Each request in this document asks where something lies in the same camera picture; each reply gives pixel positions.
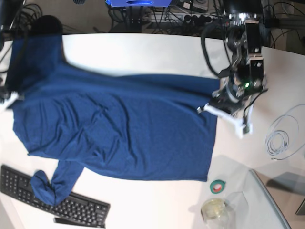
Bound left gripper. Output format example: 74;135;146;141
211;83;250;115

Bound dark blue t-shirt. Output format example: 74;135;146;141
7;36;219;206

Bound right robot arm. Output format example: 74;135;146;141
0;0;28;74

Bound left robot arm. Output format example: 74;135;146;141
201;0;264;115

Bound black power strip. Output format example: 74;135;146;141
183;14;218;26

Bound green electrical tape roll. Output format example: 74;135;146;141
210;179;226;194

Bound clear glass jar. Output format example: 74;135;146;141
201;198;229;229

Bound blue box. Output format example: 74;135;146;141
106;0;171;7

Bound black computer keyboard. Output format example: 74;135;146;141
0;165;111;228

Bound coiled white cable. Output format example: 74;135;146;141
265;104;305;161

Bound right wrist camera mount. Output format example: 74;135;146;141
0;92;23;113

